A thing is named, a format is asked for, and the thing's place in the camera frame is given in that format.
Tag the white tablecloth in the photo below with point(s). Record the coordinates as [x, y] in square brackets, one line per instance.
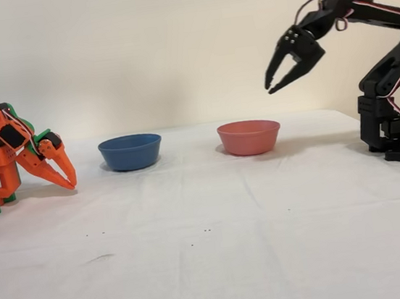
[199, 266]

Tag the pink bowl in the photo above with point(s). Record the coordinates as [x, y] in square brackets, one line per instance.
[250, 139]

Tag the blue bowl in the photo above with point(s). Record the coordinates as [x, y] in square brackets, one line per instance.
[131, 154]

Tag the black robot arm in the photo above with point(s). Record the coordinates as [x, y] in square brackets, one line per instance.
[390, 67]

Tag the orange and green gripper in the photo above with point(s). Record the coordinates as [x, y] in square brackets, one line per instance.
[47, 151]

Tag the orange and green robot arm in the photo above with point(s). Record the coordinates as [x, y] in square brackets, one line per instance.
[0, 159]

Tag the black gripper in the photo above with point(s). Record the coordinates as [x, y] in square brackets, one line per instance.
[301, 50]

